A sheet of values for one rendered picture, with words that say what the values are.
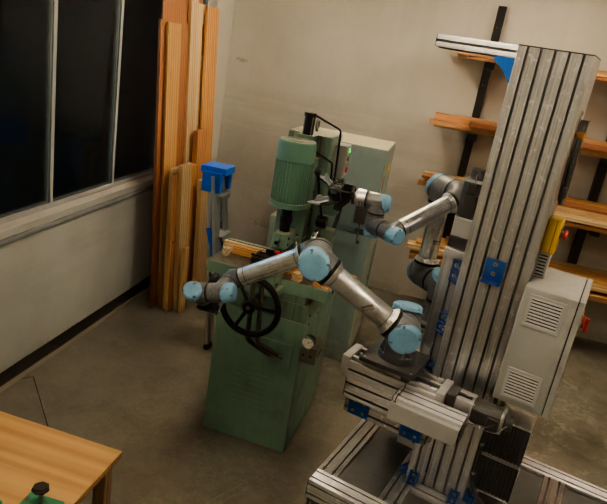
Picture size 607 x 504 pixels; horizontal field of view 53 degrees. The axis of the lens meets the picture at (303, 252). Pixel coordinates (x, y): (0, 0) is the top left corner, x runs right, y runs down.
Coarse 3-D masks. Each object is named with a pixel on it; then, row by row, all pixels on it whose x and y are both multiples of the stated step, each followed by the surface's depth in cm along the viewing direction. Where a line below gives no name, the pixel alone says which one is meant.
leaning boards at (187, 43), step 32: (192, 0) 401; (160, 32) 370; (192, 32) 409; (160, 64) 376; (192, 64) 417; (160, 96) 384; (192, 96) 425; (160, 128) 391; (192, 128) 434; (160, 160) 400; (192, 160) 435; (160, 192) 408; (192, 192) 427; (160, 224) 412; (192, 224) 438; (160, 256) 419; (192, 256) 460; (160, 288) 427
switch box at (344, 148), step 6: (336, 144) 296; (342, 144) 299; (348, 144) 302; (336, 150) 296; (342, 150) 296; (348, 150) 298; (342, 156) 296; (342, 162) 297; (348, 162) 306; (342, 168) 298; (336, 174) 300; (342, 174) 299
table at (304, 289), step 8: (216, 256) 289; (224, 256) 291; (232, 256) 293; (240, 256) 294; (208, 264) 285; (216, 264) 283; (224, 264) 282; (232, 264) 282; (240, 264) 284; (216, 272) 284; (224, 272) 283; (288, 280) 275; (304, 280) 278; (248, 288) 271; (256, 288) 270; (280, 288) 272; (288, 288) 276; (296, 288) 274; (304, 288) 273; (312, 288) 272; (320, 288) 272; (304, 296) 274; (312, 296) 273; (320, 296) 272; (328, 296) 271
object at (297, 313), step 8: (240, 296) 284; (248, 296) 283; (240, 304) 285; (264, 304) 281; (272, 304) 280; (288, 304) 278; (296, 304) 277; (312, 304) 281; (320, 304) 300; (264, 312) 283; (288, 312) 279; (296, 312) 278; (304, 312) 276; (312, 312) 286; (296, 320) 279; (304, 320) 278
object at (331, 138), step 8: (296, 128) 297; (328, 136) 288; (336, 136) 295; (328, 144) 288; (328, 152) 289; (328, 168) 294; (320, 184) 294; (312, 216) 300; (312, 224) 301; (312, 232) 302; (272, 240) 310; (272, 248) 311; (288, 248) 308
